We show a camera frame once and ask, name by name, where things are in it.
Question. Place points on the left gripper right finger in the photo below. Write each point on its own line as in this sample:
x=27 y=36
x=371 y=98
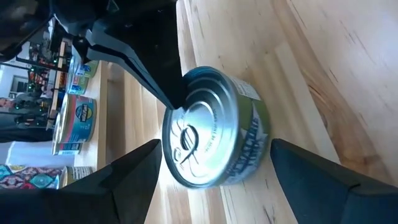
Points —
x=326 y=202

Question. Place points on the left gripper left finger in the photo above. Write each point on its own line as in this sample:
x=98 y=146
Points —
x=109 y=202

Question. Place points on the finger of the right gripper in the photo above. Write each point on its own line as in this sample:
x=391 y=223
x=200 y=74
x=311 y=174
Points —
x=118 y=54
x=149 y=37

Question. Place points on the cluttered storage shelving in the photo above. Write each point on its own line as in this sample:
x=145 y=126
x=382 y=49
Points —
x=40 y=56

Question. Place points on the colourful patterned quilt panel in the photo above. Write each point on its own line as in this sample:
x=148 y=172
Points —
x=28 y=179

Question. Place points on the silver-lid tuna can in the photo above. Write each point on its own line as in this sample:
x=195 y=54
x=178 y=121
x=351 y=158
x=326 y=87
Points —
x=91 y=70
x=66 y=149

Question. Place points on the gold-lid tuna can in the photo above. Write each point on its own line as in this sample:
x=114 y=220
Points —
x=77 y=85

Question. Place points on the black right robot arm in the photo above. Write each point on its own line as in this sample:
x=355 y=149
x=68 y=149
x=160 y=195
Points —
x=21 y=25

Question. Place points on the pull-tab tuna can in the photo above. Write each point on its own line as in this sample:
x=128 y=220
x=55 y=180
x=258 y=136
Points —
x=211 y=130
x=81 y=121
x=77 y=175

